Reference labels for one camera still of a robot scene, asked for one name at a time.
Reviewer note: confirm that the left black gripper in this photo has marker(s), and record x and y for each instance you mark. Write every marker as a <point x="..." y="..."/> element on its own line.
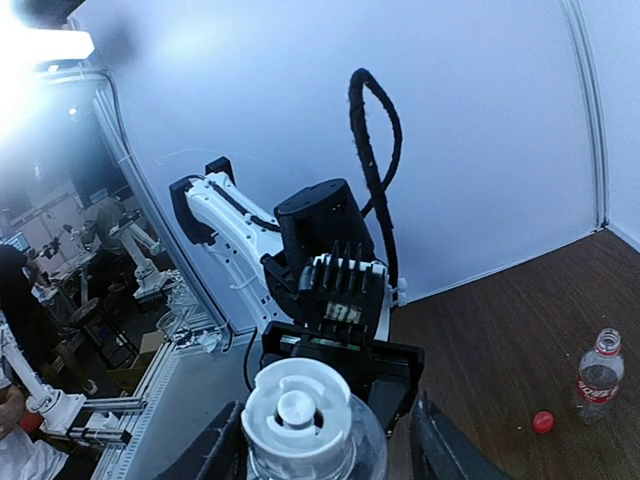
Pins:
<point x="382" y="374"/>

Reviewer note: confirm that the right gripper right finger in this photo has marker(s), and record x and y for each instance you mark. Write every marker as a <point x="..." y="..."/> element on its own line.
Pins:
<point x="439" y="450"/>

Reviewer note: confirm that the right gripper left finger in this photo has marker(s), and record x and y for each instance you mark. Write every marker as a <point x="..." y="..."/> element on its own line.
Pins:
<point x="219" y="452"/>

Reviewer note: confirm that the clear plastic bottle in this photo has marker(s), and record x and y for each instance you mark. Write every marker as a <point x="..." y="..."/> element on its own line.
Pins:
<point x="346" y="445"/>

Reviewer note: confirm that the white bottle cap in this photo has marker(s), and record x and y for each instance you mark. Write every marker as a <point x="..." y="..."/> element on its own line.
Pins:
<point x="295" y="388"/>

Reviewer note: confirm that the red bottle cap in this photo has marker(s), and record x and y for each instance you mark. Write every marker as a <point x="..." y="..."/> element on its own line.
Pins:
<point x="543" y="422"/>

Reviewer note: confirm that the clear cola bottle red label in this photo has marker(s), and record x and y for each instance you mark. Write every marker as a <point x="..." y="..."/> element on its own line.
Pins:
<point x="600" y="372"/>

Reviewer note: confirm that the small white robot arm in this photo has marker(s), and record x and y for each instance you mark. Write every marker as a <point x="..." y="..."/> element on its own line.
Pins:
<point x="58" y="408"/>

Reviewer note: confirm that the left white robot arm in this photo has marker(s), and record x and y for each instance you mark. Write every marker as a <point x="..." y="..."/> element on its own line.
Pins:
<point x="263" y="253"/>

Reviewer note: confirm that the cardboard box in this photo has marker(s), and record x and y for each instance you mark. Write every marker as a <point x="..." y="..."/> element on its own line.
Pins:
<point x="127" y="379"/>

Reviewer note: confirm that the person in white shirt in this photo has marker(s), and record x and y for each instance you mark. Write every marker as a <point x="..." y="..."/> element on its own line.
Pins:
<point x="22" y="458"/>

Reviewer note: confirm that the person in dark shirt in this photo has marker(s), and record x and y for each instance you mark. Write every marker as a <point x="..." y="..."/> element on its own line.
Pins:
<point x="29" y="321"/>

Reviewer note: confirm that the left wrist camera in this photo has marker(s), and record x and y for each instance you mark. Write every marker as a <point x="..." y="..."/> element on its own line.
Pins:
<point x="346" y="299"/>

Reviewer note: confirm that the left aluminium frame post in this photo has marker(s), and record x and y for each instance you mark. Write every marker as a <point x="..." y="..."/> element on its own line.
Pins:
<point x="591" y="94"/>

